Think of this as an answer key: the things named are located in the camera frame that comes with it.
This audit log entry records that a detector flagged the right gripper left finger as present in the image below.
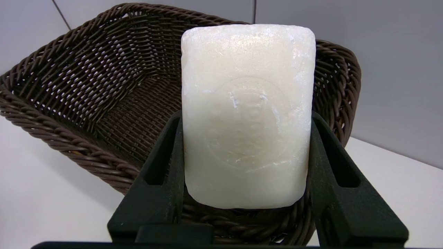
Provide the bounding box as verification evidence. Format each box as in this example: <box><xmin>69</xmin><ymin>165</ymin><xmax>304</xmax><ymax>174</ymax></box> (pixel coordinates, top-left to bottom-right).
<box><xmin>107</xmin><ymin>111</ymin><xmax>185</xmax><ymax>243</ymax></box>

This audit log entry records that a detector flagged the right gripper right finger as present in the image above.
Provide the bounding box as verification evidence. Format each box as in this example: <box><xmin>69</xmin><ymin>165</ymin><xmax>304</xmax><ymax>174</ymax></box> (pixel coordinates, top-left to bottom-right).
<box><xmin>309</xmin><ymin>111</ymin><xmax>409</xmax><ymax>248</ymax></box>

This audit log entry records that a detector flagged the white soap bar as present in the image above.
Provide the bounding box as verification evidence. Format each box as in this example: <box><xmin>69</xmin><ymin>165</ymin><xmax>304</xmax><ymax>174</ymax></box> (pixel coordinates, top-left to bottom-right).
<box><xmin>181</xmin><ymin>24</ymin><xmax>316</xmax><ymax>210</ymax></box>

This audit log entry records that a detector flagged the dark brown wicker basket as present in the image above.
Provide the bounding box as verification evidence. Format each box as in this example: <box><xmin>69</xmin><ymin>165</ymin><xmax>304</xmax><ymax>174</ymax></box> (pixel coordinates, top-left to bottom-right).
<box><xmin>0</xmin><ymin>3</ymin><xmax>362</xmax><ymax>246</ymax></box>

